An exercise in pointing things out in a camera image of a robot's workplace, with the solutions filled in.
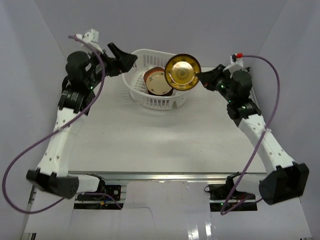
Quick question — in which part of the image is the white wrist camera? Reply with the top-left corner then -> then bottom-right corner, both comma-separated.
223,53 -> 245,73
74,28 -> 103,53

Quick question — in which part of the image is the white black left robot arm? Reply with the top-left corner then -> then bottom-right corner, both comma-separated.
26,42 -> 138,200

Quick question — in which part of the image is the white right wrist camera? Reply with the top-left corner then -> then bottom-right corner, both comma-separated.
223,53 -> 245,73

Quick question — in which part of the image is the gold black round plate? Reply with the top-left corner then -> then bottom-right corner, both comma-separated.
164,53 -> 202,92

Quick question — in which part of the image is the white plastic slotted bin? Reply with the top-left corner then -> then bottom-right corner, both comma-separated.
121,49 -> 189,111

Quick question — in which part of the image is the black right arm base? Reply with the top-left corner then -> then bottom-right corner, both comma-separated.
204,174 -> 258,213

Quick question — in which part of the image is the cream round floral plate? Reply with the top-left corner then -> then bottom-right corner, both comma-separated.
146,72 -> 173,96

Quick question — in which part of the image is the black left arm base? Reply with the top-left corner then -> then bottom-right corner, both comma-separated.
73,174 -> 124,210

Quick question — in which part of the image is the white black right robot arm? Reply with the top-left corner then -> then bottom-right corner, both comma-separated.
196,65 -> 310,205

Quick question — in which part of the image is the orange round plate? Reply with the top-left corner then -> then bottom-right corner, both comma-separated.
143,66 -> 164,84

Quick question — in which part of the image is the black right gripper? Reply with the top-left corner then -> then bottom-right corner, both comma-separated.
199,66 -> 237,105

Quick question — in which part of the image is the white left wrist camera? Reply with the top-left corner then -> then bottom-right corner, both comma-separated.
74,28 -> 103,53

